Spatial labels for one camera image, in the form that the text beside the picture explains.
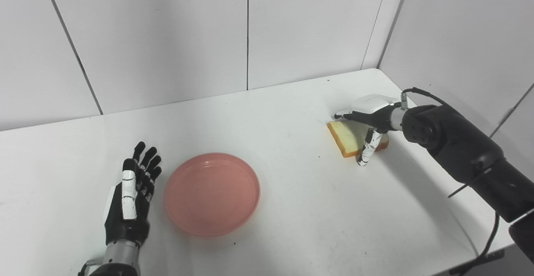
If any pink round plate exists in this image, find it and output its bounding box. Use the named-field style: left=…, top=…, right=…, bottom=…
left=164, top=153, right=261, bottom=238

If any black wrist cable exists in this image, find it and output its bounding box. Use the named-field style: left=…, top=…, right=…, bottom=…
left=400, top=87, right=506, bottom=276
left=78, top=257, right=105, bottom=276

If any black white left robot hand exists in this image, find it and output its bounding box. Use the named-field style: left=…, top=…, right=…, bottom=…
left=104, top=141, right=162, bottom=246

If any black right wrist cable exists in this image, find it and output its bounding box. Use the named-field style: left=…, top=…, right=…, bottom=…
left=400, top=87, right=506, bottom=276

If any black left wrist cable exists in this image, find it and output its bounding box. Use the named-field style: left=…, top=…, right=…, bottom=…
left=78, top=257, right=105, bottom=276

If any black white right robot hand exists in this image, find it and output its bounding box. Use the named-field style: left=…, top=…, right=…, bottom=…
left=334, top=94, right=403, bottom=167

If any slice of white bread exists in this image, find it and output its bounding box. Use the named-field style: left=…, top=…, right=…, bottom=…
left=327, top=120, right=390, bottom=158

